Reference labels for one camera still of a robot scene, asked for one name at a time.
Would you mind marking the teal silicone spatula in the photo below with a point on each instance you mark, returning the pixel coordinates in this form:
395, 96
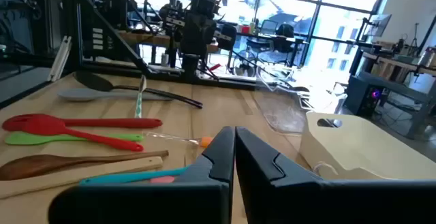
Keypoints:
129, 176

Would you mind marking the grey metal workbench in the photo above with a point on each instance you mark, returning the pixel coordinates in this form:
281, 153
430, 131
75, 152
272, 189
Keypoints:
402, 81

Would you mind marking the black rig frame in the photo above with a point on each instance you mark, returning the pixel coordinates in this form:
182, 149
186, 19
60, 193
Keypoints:
112, 36

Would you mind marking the dark wooden spoon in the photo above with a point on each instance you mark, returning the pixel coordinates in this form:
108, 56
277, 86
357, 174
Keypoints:
34, 166

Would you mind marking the light wooden spatula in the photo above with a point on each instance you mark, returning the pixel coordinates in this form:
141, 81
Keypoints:
102, 174

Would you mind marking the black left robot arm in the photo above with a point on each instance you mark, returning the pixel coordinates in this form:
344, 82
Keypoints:
197, 30

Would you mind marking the brown wooden desk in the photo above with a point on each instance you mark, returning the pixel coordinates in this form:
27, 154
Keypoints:
150, 40

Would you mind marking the black office chair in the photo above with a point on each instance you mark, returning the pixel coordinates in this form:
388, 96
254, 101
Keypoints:
285, 35

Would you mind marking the pink silicone spatula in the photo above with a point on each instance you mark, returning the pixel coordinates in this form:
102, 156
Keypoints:
162, 179

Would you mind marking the red slotted silicone spoon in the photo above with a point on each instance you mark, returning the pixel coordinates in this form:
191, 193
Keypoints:
119, 123

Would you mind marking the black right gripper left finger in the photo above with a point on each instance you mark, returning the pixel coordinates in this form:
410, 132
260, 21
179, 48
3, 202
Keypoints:
190, 203

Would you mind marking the black computer tower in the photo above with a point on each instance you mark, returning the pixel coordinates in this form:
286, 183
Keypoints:
361, 94

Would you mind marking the white plastic bin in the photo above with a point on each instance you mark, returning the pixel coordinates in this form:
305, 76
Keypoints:
357, 149

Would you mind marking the green silicone spatula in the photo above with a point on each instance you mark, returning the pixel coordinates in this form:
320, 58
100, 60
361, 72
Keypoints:
24, 139

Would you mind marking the blue silicone spoon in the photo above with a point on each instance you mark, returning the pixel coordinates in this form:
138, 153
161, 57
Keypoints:
81, 94

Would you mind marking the clear plastic bin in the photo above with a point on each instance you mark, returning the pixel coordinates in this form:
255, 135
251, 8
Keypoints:
282, 115

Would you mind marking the white plastic channel strip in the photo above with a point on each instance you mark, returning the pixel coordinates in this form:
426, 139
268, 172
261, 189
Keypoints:
59, 60

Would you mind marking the desk monitor on arm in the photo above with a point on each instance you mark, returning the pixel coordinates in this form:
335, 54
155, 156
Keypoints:
379, 24

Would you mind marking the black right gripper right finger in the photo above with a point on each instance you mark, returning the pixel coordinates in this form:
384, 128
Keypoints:
306, 203

